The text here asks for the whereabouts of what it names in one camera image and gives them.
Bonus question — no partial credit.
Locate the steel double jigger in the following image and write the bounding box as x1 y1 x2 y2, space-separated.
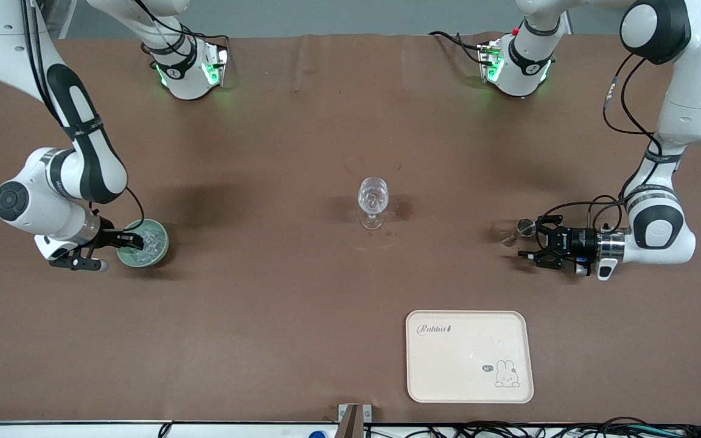
501 218 537 248

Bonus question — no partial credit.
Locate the clear ice cubes pile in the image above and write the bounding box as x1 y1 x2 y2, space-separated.
127 226 166 263

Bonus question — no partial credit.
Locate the clear wine glass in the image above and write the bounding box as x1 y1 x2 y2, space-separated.
357 177 389 231

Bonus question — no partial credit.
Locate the pale green ceramic bowl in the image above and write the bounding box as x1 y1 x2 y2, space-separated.
116 219 170 268

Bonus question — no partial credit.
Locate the brown table cover sheet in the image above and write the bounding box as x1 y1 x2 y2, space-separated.
0 33 701 425

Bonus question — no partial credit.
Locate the cream rabbit print tray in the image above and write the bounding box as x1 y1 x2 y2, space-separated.
405 310 535 404

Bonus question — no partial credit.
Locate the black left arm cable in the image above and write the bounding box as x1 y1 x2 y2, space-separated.
536 54 664 241

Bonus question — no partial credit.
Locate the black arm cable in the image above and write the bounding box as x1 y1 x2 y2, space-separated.
536 54 664 241
19 0 145 233

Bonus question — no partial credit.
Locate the black cable bundle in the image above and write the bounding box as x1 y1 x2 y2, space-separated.
366 417 701 438

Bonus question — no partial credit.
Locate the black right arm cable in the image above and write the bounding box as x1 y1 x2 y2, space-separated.
19 0 145 233

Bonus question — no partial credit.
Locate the black left base cable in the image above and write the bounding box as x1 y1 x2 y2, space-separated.
428 30 488 64

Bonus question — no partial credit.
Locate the black base cable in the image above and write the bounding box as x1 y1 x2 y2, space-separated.
192 30 231 52
428 30 488 64

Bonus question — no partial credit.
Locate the black right base cable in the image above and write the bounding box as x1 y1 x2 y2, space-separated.
192 30 231 52

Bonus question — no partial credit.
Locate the metal camera post bracket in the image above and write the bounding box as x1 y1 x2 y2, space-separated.
338 403 372 438

